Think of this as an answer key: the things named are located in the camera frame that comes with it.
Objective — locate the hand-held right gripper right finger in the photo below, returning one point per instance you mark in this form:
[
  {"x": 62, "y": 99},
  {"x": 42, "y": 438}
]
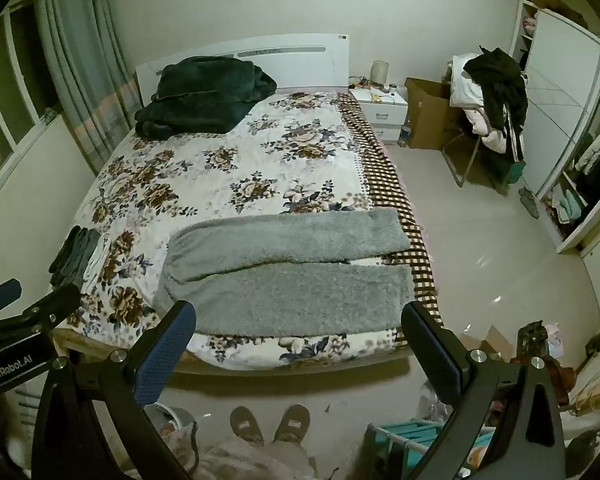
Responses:
[{"x": 430, "y": 355}]

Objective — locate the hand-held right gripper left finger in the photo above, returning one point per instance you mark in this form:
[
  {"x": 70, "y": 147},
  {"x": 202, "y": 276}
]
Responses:
[{"x": 162, "y": 360}]

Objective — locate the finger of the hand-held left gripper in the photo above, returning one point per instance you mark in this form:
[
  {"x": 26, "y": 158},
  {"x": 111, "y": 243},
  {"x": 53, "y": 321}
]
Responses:
[
  {"x": 55, "y": 301},
  {"x": 0, "y": 294}
]

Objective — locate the grey terry towel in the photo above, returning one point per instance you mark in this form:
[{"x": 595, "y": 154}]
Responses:
[{"x": 280, "y": 300}]

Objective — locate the dark grey folded clothes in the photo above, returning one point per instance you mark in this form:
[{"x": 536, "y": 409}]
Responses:
[{"x": 72, "y": 257}]

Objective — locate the white folded cloth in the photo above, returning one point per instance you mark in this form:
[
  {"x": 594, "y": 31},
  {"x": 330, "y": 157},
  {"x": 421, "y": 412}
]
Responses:
[{"x": 97, "y": 265}]

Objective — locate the flat cardboard pieces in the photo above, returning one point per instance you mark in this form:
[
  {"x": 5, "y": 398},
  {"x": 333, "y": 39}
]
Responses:
[{"x": 490, "y": 342}]

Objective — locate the white plastic basket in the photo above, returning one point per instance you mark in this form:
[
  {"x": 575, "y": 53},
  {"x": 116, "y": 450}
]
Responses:
[{"x": 172, "y": 427}]

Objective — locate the teal drying rack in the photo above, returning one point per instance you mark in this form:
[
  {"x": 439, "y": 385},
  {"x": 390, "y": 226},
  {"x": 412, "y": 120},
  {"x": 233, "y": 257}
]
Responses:
[{"x": 405, "y": 440}]

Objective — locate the person's left shoe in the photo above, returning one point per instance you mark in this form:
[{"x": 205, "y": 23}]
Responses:
[{"x": 247, "y": 425}]

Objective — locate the person's shoe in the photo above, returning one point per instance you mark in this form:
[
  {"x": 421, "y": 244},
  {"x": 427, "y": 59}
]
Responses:
[
  {"x": 247, "y": 425},
  {"x": 291, "y": 422}
]

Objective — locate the person's legs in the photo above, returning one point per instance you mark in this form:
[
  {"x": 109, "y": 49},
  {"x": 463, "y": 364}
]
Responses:
[{"x": 255, "y": 462}]

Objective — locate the person's right shoe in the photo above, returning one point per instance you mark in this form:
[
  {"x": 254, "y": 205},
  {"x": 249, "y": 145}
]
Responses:
[{"x": 291, "y": 422}]

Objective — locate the floral bed cover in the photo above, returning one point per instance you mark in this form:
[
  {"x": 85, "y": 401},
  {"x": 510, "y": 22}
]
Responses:
[{"x": 190, "y": 180}]

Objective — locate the grey slipper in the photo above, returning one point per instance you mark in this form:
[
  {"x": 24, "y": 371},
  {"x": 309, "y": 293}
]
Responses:
[{"x": 529, "y": 202}]

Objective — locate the brown checked bed sheet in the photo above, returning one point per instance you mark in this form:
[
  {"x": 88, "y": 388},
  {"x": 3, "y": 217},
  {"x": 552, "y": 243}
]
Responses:
[{"x": 380, "y": 170}]

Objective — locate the metal folding chair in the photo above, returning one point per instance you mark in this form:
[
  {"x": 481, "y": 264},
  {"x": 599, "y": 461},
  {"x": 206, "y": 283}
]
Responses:
[{"x": 460, "y": 160}]

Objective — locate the window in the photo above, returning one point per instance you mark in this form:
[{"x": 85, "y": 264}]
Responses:
[{"x": 5, "y": 95}]

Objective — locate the teal box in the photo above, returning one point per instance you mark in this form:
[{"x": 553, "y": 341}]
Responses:
[{"x": 516, "y": 172}]

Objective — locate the plastic bottle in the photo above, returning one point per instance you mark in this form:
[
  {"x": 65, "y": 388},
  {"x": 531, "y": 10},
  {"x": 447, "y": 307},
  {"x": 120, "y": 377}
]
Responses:
[{"x": 405, "y": 135}]

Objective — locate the striped curtain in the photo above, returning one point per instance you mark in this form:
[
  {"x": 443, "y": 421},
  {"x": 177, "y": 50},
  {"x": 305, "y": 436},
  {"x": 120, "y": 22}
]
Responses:
[{"x": 85, "y": 65}]

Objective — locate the cardboard box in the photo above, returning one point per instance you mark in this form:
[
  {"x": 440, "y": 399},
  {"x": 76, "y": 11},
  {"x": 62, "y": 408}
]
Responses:
[{"x": 427, "y": 115}]

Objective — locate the white nightstand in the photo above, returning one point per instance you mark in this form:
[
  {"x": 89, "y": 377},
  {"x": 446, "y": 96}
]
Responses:
[{"x": 385, "y": 110}]

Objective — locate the dark green blanket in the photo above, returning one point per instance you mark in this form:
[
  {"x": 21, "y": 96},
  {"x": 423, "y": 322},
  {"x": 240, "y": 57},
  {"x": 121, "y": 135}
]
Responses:
[{"x": 200, "y": 95}]

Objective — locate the white clothes pile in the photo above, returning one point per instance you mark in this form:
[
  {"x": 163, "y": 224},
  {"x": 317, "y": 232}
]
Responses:
[{"x": 467, "y": 90}]

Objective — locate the black garment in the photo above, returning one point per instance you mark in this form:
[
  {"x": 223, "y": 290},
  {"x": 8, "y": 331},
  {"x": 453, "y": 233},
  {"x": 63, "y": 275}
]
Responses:
[{"x": 500, "y": 85}]

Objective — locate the cream table lamp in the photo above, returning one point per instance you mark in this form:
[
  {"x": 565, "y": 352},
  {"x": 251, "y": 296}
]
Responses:
[{"x": 380, "y": 72}]

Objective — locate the white wardrobe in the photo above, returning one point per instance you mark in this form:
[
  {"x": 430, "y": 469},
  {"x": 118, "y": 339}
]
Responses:
[{"x": 555, "y": 95}]

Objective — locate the white headboard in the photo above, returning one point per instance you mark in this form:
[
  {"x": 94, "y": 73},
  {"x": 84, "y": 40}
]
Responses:
[{"x": 300, "y": 57}]

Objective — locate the wooden bed frame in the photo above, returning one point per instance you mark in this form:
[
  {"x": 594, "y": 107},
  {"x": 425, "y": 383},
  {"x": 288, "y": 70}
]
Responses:
[{"x": 290, "y": 362}]

